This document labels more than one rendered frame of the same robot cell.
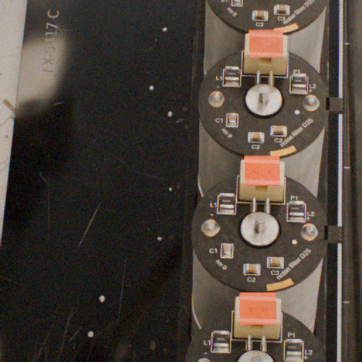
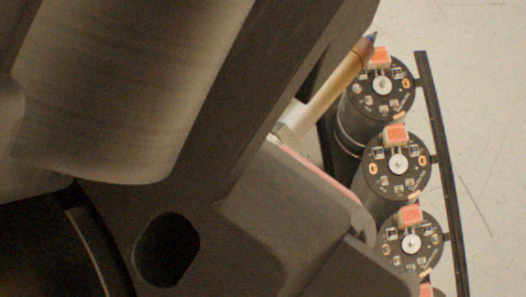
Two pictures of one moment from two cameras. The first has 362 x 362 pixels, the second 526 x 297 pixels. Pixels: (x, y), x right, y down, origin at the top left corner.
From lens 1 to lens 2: 0.15 m
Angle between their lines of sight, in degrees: 14
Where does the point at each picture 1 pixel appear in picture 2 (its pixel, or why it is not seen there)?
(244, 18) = (391, 192)
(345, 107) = (452, 237)
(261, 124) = (411, 258)
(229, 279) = not seen: outside the picture
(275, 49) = (416, 217)
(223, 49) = (375, 203)
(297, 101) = (427, 240)
